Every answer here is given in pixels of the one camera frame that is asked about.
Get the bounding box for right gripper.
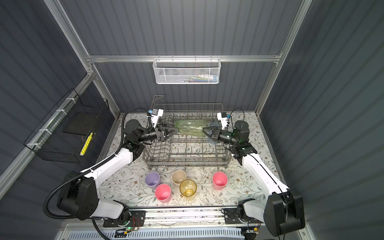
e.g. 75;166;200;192
201;126;238;148

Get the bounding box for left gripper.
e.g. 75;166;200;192
136;122;179;145

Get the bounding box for green transparent cup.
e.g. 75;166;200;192
175;119;208;137

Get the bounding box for pink cup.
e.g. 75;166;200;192
213;172;228;191
155;184;172;203

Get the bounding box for blue-grey transparent cup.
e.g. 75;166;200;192
208;121;221;146

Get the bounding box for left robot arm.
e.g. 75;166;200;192
57;119;179;224

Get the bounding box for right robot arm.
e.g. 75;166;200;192
202;121;306;237

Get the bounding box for beige cup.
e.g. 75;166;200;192
171;170;187;187

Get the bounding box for purple cup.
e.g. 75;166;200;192
145;172;161;190

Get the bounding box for items in white basket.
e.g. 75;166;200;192
177;74;219;84

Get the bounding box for yellow transparent cup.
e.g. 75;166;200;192
179;179;197;198

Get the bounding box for pink cup front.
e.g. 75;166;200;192
155;184;172;203

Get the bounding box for yellow brush in basket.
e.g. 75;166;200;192
80;133;94;156

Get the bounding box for white vented strip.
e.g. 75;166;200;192
67;227;245;240

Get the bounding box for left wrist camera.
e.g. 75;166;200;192
149;109;164;128

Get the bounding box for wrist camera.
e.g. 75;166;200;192
149;109;164;128
217;112;230;130

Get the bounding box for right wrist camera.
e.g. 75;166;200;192
217;112;230;130

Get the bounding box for grey wire dish rack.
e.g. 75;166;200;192
143;95;231;168

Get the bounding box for white mesh wall basket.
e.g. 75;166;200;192
153;58;222;85

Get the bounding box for black corrugated cable hose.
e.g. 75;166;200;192
42;107;149;240

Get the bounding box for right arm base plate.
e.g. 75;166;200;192
221;208;247;225

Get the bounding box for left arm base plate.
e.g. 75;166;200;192
103;211;147;228

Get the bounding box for black wire wall basket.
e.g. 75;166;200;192
24;90;110;163

